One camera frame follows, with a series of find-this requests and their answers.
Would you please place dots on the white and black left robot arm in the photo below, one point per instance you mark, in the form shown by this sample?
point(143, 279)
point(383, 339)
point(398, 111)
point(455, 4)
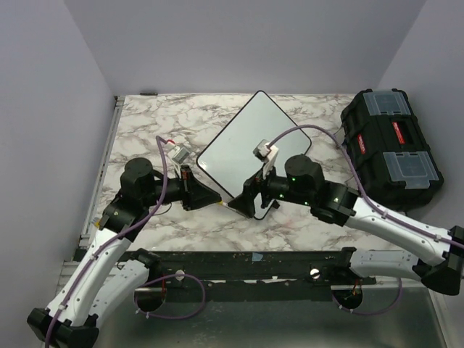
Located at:
point(74, 317)

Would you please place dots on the blue tape piece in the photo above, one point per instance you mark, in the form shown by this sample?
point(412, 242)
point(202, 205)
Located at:
point(256, 257)

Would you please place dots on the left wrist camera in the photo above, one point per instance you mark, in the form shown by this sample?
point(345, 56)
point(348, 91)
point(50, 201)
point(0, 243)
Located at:
point(177, 154)

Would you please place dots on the aluminium frame profile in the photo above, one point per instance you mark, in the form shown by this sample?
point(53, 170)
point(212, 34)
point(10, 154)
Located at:
point(76, 131)

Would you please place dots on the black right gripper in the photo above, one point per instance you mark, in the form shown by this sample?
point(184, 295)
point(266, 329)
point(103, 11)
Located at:
point(244, 203)

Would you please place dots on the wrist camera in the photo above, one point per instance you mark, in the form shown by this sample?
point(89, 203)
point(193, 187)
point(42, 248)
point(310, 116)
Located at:
point(267, 154)
point(177, 154)

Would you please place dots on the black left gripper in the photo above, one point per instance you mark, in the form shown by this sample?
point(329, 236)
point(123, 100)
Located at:
point(195, 195)

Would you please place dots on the white whiteboard with black frame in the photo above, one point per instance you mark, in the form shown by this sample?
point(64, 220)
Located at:
point(228, 159)

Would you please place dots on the black plastic toolbox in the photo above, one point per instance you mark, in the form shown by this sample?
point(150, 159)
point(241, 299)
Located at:
point(388, 150)

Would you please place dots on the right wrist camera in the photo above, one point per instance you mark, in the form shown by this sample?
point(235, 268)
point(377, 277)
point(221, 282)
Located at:
point(267, 154)

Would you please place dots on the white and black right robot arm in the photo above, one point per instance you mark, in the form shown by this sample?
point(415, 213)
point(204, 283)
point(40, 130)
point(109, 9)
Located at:
point(428, 254)

